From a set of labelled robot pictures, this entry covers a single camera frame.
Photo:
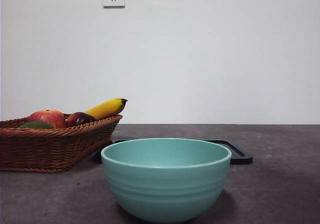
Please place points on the yellow banana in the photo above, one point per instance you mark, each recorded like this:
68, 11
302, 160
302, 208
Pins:
107, 107

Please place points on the teal ribbed bowl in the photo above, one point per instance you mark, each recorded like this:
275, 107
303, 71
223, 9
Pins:
165, 189

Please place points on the red apple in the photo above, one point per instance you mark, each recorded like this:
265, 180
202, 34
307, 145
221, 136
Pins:
48, 117

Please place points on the brown wicker basket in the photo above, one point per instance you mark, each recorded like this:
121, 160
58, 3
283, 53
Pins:
50, 146

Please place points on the dark red plum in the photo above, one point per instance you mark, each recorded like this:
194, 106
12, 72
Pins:
80, 119

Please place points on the green avocado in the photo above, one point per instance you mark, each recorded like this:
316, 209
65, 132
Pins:
36, 125

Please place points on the black rectangular tray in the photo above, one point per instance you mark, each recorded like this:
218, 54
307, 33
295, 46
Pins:
240, 157

